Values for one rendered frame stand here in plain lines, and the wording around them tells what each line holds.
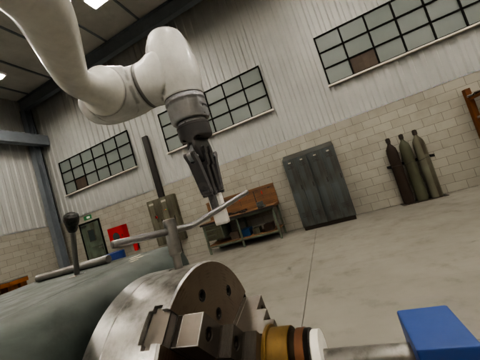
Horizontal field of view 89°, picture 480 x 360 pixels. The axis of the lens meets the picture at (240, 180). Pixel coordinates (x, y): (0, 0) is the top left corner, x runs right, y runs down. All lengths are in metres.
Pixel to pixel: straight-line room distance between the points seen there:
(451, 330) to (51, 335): 0.49
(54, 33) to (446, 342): 0.53
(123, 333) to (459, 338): 0.39
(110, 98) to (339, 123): 6.58
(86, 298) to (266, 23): 8.01
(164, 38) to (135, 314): 0.50
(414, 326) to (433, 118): 7.01
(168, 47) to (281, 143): 6.48
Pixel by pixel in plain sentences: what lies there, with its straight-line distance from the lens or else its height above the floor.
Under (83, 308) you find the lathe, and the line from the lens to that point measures 0.49.
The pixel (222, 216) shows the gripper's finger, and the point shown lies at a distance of 0.56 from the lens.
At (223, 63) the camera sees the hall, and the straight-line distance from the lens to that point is 8.15.
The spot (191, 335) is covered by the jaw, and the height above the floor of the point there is 1.18.
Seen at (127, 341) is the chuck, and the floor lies 1.19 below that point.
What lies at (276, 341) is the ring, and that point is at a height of 1.12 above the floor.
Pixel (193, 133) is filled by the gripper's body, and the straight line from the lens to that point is 0.54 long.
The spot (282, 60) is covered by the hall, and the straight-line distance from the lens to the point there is 7.60.
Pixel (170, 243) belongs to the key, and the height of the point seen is 1.28.
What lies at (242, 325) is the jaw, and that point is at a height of 1.11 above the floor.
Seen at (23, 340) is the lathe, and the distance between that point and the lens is 0.45.
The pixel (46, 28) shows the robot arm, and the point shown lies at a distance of 0.36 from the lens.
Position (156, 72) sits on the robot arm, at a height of 1.62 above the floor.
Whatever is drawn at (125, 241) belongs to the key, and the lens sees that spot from 0.42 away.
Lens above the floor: 1.32
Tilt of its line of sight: 4 degrees up
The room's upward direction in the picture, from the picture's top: 17 degrees counter-clockwise
